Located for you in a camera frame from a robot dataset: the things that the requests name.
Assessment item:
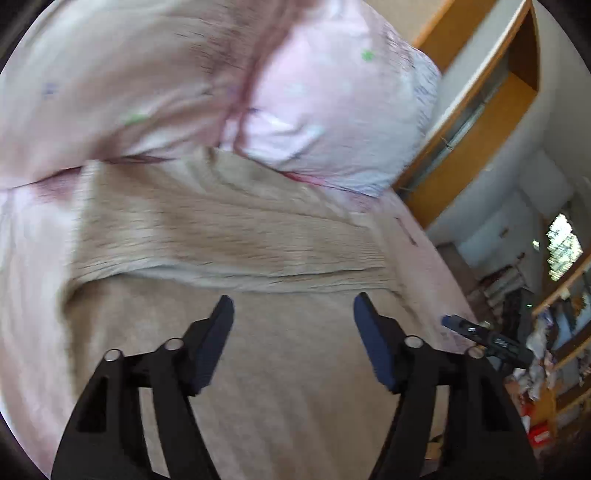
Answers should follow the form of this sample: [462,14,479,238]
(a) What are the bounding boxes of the cream cable-knit sweater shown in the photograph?
[61,149,468,479]

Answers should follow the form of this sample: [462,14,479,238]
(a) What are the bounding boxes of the wooden bookshelf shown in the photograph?
[506,251,590,455]

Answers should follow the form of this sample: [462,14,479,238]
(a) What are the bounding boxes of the pink floral bed sheet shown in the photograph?
[1,175,473,479]

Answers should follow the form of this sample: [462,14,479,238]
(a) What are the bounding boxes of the pink floral pillow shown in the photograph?
[221,1,442,197]

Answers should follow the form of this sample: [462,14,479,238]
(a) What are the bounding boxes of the large pink tree-print pillow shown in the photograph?
[0,0,325,190]

